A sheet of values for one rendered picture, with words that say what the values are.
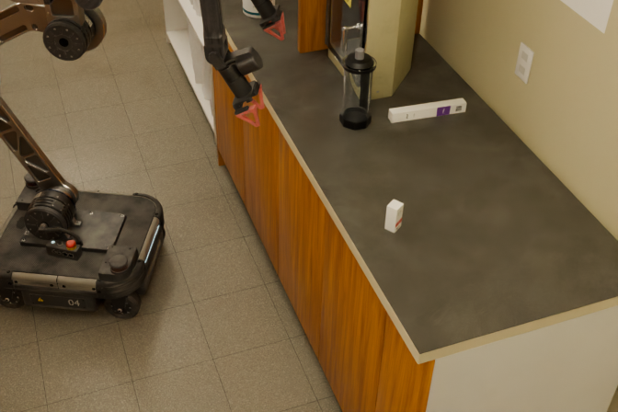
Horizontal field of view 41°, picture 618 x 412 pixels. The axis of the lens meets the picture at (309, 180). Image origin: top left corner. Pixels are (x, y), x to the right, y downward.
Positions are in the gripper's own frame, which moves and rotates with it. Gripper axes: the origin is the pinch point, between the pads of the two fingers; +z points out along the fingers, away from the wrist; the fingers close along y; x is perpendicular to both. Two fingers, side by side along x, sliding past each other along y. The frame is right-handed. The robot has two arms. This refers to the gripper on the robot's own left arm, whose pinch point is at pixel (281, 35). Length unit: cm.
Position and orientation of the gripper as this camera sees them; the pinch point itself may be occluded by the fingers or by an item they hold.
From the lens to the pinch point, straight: 296.9
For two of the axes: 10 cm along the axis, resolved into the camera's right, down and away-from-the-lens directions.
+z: 4.9, 7.1, 5.0
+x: -8.7, 3.2, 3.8
